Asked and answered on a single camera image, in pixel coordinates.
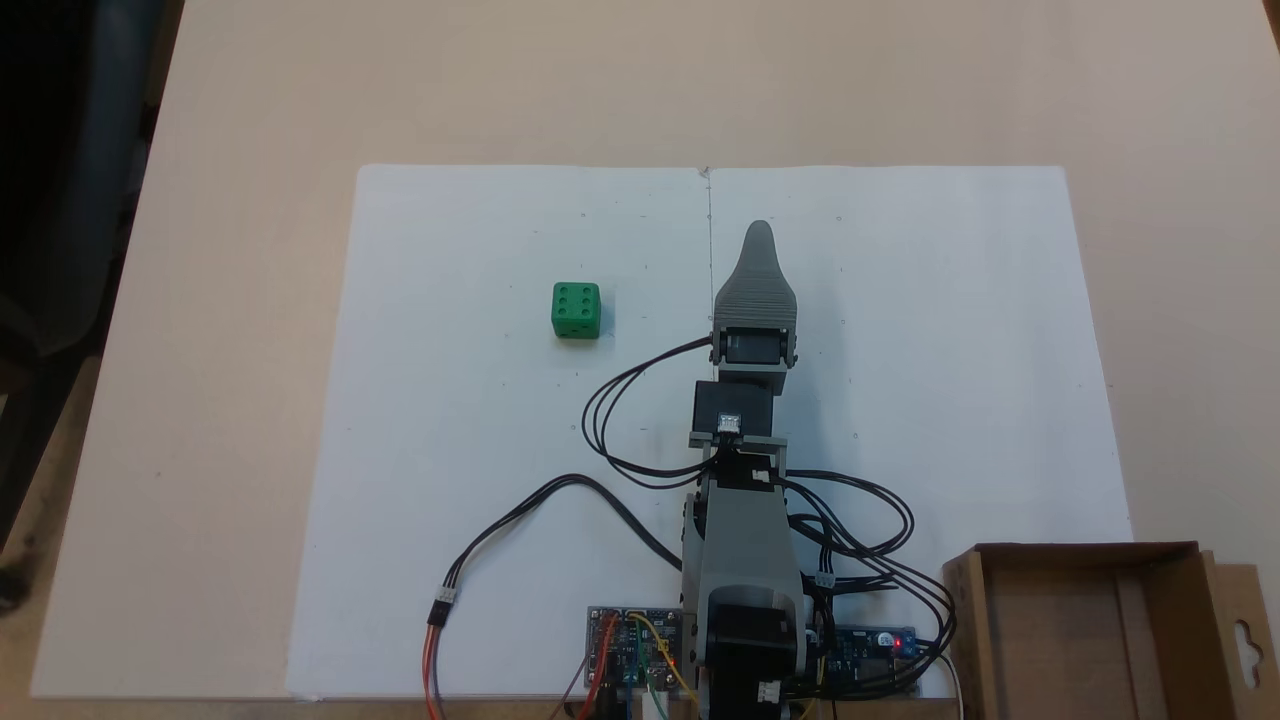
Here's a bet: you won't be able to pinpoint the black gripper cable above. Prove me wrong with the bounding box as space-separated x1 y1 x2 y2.
580 337 717 491

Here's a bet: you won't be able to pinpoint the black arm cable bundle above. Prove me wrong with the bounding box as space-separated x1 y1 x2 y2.
785 470 961 701

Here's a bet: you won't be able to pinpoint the brown cardboard box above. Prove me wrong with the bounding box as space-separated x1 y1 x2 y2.
942 541 1279 720

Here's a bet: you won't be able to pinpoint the blue circuit board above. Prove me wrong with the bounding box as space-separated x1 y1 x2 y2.
805 625 919 698

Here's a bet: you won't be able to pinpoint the black and orange cable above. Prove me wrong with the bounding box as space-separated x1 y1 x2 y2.
422 474 686 720

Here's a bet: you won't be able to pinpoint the green dice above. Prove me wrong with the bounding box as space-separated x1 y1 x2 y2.
551 282 602 340

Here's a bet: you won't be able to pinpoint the circuit board with jumper wires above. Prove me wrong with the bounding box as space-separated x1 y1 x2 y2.
587 606 686 693

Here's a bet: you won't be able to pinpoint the white paper sheet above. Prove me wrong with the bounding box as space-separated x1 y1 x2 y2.
285 165 713 701
706 165 1134 701

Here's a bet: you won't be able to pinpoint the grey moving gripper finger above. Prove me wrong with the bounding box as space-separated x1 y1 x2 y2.
714 220 799 331

